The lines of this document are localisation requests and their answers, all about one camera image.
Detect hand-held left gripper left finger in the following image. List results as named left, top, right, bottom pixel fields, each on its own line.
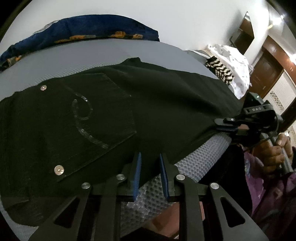
left=28, top=152, right=142, bottom=241

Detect black pants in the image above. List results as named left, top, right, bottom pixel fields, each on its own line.
left=0, top=57, right=243, bottom=229

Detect ceiling light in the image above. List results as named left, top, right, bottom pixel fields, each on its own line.
left=266, top=14, right=286, bottom=30

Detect person's right hand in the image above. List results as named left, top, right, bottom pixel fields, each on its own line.
left=262, top=133, right=293, bottom=176

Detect black and white striped cloth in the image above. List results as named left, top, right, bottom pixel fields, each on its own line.
left=206, top=56, right=234, bottom=86

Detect person's purple clothing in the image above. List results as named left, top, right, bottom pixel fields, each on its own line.
left=240, top=144, right=296, bottom=229

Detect white grey-spotted pillow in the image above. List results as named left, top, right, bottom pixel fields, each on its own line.
left=206, top=44, right=251, bottom=98

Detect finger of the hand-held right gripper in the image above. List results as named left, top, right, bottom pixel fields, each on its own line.
left=214, top=117, right=243, bottom=127
left=216, top=126, right=250, bottom=138

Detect white wardrobe door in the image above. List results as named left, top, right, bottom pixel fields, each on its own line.
left=266, top=70, right=296, bottom=114

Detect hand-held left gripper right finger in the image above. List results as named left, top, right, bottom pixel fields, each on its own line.
left=159, top=152, right=270, bottom=241

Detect brown wooden door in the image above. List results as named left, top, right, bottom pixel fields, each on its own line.
left=250, top=37, right=296, bottom=98

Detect blue blanket with orange print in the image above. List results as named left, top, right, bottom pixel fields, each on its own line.
left=0, top=14, right=160, bottom=70

